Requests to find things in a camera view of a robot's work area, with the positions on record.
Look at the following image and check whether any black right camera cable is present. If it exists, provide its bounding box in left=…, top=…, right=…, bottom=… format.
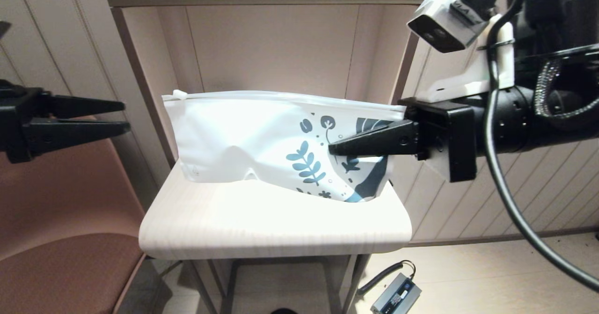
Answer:
left=482, top=0, right=599, bottom=292

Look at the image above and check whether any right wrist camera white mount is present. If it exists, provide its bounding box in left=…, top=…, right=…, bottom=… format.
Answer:
left=407, top=0, right=515, bottom=103

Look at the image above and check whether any pink-brown upholstered chair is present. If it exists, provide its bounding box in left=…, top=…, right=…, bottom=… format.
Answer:
left=0, top=113, right=148, bottom=314

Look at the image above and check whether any brown skirting board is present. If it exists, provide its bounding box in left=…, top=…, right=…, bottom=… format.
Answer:
left=407, top=227, right=599, bottom=248

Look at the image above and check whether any black adapter cable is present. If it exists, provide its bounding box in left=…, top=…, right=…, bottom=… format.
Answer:
left=357, top=261, right=416, bottom=298

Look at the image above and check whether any right arm braided cable sleeve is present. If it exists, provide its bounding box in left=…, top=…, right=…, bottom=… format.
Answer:
left=533, top=59, right=599, bottom=120

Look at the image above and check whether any beige wooden desk with hutch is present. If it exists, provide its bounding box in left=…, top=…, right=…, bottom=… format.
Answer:
left=103, top=0, right=434, bottom=314

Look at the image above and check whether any grey power adapter box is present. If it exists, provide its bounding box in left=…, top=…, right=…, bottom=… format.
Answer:
left=370, top=274, right=422, bottom=314

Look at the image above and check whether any white floral zip pouch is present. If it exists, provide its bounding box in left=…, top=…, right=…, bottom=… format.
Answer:
left=162, top=89, right=407, bottom=203

